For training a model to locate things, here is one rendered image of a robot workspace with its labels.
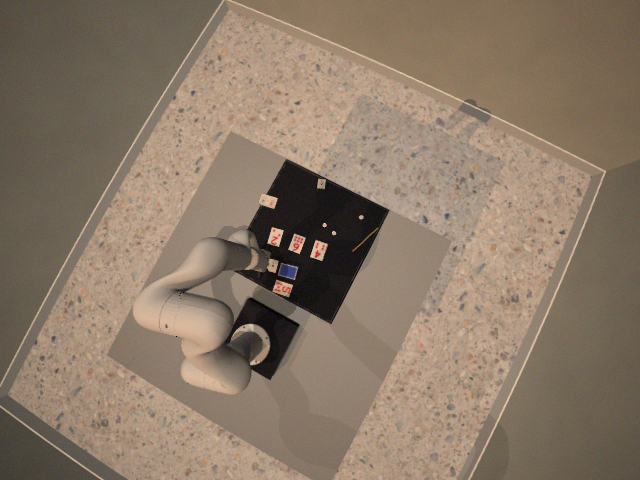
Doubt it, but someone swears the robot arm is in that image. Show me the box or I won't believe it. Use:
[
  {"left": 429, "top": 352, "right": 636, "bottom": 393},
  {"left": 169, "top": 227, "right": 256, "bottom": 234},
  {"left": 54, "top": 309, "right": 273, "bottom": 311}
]
[{"left": 133, "top": 230, "right": 270, "bottom": 395}]

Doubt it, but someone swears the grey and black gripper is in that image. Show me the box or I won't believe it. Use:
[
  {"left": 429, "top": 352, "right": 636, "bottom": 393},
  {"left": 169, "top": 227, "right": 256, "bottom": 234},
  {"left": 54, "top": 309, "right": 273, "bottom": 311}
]
[{"left": 256, "top": 244, "right": 273, "bottom": 278}]

